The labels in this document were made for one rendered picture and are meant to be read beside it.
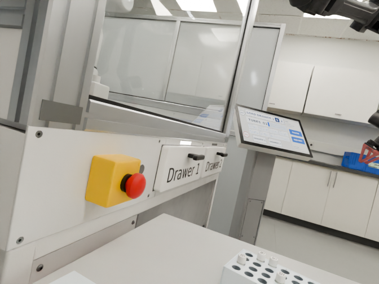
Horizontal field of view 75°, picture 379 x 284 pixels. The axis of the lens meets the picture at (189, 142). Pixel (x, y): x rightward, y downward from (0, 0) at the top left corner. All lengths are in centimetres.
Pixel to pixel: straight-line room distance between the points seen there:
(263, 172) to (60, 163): 144
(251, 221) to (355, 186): 226
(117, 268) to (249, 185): 132
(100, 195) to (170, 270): 16
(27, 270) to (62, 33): 30
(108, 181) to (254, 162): 133
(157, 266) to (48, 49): 33
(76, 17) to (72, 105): 11
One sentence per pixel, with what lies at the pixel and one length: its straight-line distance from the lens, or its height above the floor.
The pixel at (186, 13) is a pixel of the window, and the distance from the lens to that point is 66.
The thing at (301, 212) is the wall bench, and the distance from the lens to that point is 375.
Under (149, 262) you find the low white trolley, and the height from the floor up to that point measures 76.
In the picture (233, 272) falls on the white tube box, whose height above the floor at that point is 80.
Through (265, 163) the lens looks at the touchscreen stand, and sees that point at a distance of 167.
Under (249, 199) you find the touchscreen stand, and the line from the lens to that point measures 168.
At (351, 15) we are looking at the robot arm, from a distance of 96.
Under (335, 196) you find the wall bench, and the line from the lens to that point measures 376.
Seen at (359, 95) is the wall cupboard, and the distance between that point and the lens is 417.
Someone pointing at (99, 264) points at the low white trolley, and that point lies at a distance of 42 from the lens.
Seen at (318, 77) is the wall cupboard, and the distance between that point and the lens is 411.
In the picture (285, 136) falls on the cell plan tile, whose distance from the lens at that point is 169.
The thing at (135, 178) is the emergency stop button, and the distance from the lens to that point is 38.
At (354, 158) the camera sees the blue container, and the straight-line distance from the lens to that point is 391.
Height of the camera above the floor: 98
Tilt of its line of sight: 3 degrees down
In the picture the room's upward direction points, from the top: 12 degrees clockwise
